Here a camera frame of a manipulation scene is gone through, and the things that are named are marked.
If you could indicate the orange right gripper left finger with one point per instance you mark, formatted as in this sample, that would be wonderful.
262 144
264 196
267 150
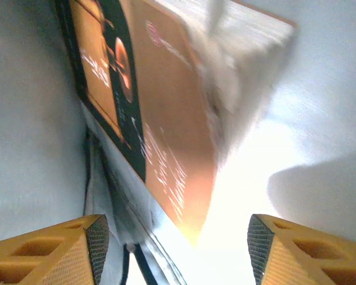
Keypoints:
41 258

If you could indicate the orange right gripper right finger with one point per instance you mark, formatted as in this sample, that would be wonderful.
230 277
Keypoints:
308 258

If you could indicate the navy blue backpack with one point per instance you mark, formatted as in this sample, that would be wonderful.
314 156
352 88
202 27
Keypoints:
32 118

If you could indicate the brown paperback book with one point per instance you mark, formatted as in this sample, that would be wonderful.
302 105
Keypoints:
172 104

